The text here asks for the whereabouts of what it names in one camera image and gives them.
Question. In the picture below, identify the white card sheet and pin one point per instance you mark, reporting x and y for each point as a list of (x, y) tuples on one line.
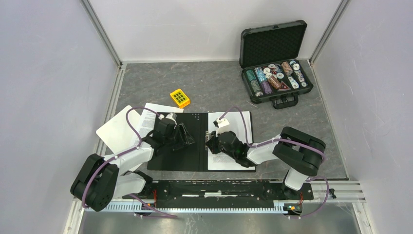
[(116, 133)]

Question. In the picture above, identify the printed paper sheet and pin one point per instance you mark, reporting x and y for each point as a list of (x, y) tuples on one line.
[(146, 121), (240, 124)]

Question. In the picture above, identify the metal folder clip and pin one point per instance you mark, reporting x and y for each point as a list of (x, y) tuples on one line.
[(206, 140)]

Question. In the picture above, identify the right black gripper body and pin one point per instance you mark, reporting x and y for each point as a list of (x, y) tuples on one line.
[(229, 154)]

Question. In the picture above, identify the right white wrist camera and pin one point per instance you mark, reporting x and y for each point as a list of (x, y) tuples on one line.
[(222, 125)]

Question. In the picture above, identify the yellow green toy block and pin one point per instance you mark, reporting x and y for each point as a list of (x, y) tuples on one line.
[(180, 98)]

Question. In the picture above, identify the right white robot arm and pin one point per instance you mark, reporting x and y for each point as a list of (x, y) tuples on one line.
[(302, 152)]

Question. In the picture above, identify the black poker chip case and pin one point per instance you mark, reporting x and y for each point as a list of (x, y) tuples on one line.
[(270, 69)]

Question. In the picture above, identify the red folder with black inside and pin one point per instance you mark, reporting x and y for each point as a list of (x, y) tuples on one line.
[(192, 158)]

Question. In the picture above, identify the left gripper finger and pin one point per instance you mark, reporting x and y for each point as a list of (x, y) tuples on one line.
[(178, 146), (186, 138)]

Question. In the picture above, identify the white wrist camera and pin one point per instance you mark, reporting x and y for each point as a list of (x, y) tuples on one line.
[(172, 116), (222, 125)]

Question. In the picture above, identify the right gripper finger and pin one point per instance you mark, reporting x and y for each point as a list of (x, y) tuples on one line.
[(213, 146), (214, 137)]

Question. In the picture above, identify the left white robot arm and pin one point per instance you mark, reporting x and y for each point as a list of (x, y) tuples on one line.
[(103, 178)]

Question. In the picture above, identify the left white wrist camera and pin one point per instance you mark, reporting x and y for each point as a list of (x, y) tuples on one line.
[(172, 116)]

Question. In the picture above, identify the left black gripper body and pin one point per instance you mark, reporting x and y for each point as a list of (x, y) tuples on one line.
[(172, 139)]

